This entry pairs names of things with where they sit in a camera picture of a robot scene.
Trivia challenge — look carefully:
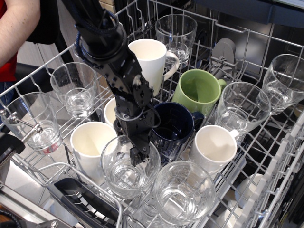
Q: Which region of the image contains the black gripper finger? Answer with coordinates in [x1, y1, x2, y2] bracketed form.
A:
[130, 147, 150, 166]

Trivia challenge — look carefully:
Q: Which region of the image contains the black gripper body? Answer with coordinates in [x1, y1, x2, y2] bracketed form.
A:
[113, 108, 157, 152]

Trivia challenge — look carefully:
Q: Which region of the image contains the clear glass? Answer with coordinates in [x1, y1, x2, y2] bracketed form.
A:
[100, 135, 161, 200]
[50, 62, 97, 118]
[262, 54, 304, 115]
[155, 14, 198, 69]
[1, 92, 62, 154]
[215, 82, 271, 143]
[153, 161, 216, 226]

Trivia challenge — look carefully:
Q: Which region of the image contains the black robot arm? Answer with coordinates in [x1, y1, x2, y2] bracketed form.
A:
[63, 0, 156, 166]

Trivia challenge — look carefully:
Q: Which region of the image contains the person forearm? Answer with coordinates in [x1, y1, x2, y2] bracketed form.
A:
[0, 0, 40, 66]

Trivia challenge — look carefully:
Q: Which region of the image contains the white cup under gripper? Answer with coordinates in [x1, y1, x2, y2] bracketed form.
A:
[104, 98, 116, 127]

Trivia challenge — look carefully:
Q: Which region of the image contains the white cup front left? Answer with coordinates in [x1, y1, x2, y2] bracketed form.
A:
[70, 122, 117, 185]

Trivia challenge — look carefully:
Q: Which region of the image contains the white cup lower rack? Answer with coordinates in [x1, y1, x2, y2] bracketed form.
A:
[235, 173, 263, 208]

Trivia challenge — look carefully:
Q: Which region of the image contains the dark blue mug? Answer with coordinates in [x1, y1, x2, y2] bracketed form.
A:
[149, 102, 205, 165]

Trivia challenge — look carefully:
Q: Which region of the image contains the tall white mug back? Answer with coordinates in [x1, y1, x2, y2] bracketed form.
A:
[128, 39, 180, 96]

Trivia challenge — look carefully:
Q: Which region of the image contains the green mug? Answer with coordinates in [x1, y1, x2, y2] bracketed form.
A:
[171, 69, 227, 116]

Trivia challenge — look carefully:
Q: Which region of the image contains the white mug right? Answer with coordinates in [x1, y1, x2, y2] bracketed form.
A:
[189, 125, 239, 178]

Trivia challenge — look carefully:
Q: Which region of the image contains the grey plastic rack clip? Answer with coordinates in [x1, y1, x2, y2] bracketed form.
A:
[210, 38, 236, 79]

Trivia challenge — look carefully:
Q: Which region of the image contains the metal clamp with screw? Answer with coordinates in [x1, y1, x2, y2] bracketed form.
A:
[0, 115, 43, 181]

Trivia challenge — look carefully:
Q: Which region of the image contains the grey wire dishwasher rack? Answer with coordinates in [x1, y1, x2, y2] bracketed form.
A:
[0, 0, 304, 228]

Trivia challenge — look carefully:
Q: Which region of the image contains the black rack handle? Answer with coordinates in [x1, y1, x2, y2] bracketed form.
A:
[47, 178, 119, 228]

